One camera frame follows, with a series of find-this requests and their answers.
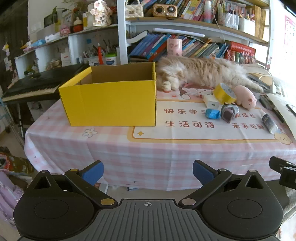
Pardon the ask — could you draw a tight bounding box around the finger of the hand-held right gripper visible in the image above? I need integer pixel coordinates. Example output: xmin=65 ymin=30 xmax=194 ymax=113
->
xmin=279 ymin=167 xmax=296 ymax=186
xmin=269 ymin=156 xmax=296 ymax=172

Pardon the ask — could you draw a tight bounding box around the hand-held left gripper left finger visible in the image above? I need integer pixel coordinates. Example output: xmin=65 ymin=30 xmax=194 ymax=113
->
xmin=29 ymin=160 xmax=118 ymax=209

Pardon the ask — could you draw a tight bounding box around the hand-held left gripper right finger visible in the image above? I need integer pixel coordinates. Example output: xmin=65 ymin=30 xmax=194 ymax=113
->
xmin=178 ymin=160 xmax=269 ymax=209

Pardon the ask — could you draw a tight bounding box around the small white spray bottle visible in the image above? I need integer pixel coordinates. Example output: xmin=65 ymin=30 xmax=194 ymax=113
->
xmin=258 ymin=108 xmax=278 ymax=134

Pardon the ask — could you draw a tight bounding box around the yellow cardboard box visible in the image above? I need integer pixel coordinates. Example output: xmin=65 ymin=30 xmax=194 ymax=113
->
xmin=58 ymin=62 xmax=158 ymax=127

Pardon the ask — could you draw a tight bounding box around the pink plush pig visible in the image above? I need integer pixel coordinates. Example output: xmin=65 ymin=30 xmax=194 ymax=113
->
xmin=232 ymin=85 xmax=258 ymax=109

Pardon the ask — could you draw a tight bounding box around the pink checked cloth desktop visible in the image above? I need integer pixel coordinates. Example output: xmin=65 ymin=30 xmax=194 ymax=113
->
xmin=24 ymin=70 xmax=296 ymax=192

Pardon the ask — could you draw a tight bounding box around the pale fluffy plush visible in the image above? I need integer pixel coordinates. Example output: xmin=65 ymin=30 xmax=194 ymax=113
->
xmin=283 ymin=185 xmax=296 ymax=223

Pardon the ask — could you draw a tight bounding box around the white paper sheet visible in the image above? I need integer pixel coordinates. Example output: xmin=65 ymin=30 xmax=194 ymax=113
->
xmin=266 ymin=93 xmax=296 ymax=139

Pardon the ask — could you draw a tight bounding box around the small blue packet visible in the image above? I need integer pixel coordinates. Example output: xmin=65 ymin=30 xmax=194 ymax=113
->
xmin=205 ymin=108 xmax=221 ymax=120

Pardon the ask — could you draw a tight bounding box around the dark flat object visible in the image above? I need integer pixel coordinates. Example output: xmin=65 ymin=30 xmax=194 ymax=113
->
xmin=259 ymin=95 xmax=285 ymax=123

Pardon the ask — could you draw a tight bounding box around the white charger adapter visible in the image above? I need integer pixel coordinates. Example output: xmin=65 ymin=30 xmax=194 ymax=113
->
xmin=203 ymin=93 xmax=222 ymax=109

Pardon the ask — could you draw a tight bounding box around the yellow tape roll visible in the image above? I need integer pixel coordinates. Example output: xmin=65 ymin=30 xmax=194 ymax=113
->
xmin=213 ymin=83 xmax=237 ymax=105

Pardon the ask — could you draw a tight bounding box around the pile of patterned fabric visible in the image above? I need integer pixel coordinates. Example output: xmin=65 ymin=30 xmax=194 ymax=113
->
xmin=0 ymin=147 xmax=31 ymax=223

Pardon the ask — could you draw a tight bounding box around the stack of books and papers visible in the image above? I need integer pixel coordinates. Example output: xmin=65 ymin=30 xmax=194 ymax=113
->
xmin=246 ymin=73 xmax=278 ymax=93

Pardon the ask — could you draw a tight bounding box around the fluffy orange white cat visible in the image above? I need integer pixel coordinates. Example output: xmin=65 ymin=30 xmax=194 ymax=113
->
xmin=156 ymin=56 xmax=270 ymax=93

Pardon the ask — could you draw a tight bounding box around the black electronic keyboard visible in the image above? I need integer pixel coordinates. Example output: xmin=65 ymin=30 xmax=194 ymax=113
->
xmin=1 ymin=64 xmax=89 ymax=103

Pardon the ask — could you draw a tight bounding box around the white jar green lid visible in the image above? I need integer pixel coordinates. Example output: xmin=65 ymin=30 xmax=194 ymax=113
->
xmin=105 ymin=53 xmax=117 ymax=66

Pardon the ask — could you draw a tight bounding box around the pen holder with pens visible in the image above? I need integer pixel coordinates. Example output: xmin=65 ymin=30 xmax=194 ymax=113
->
xmin=83 ymin=45 xmax=99 ymax=65

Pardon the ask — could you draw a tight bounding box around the white box red label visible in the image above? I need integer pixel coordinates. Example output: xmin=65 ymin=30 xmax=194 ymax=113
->
xmin=60 ymin=52 xmax=72 ymax=66

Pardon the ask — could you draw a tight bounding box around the red printed box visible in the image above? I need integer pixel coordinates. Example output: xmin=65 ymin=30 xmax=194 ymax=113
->
xmin=225 ymin=41 xmax=257 ymax=64

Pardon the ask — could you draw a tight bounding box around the pink printed cup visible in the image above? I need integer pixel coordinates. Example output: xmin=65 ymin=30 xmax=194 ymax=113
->
xmin=167 ymin=38 xmax=183 ymax=57

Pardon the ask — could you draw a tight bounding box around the row of colourful books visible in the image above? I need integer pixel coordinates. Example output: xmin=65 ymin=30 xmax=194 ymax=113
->
xmin=140 ymin=0 xmax=220 ymax=22
xmin=128 ymin=32 xmax=229 ymax=62

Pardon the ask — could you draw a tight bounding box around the white flat box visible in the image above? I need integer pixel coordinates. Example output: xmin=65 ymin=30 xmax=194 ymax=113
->
xmin=45 ymin=32 xmax=60 ymax=43

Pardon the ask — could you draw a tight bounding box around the white bookshelf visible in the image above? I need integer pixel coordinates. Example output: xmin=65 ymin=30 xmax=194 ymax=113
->
xmin=117 ymin=0 xmax=274 ymax=65

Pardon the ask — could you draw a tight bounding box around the white storage box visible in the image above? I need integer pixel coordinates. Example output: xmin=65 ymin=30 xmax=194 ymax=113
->
xmin=238 ymin=16 xmax=256 ymax=36

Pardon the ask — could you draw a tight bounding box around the orange round figurine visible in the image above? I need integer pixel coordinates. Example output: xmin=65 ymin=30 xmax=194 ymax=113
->
xmin=70 ymin=17 xmax=84 ymax=33

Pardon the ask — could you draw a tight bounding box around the white stationery organizer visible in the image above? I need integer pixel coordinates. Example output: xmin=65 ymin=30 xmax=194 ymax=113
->
xmin=218 ymin=10 xmax=240 ymax=30

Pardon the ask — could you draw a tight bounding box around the white quilted handbag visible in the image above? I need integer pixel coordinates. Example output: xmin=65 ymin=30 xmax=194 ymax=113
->
xmin=125 ymin=0 xmax=144 ymax=18

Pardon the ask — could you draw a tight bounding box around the wooden retro radio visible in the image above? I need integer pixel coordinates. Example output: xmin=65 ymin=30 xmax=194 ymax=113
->
xmin=153 ymin=4 xmax=178 ymax=18

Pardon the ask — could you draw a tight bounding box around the pink wall poster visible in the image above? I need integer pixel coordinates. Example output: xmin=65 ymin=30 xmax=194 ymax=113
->
xmin=284 ymin=15 xmax=296 ymax=61

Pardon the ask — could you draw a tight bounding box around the black picture frame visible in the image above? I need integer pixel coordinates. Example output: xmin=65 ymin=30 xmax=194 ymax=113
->
xmin=44 ymin=11 xmax=58 ymax=27

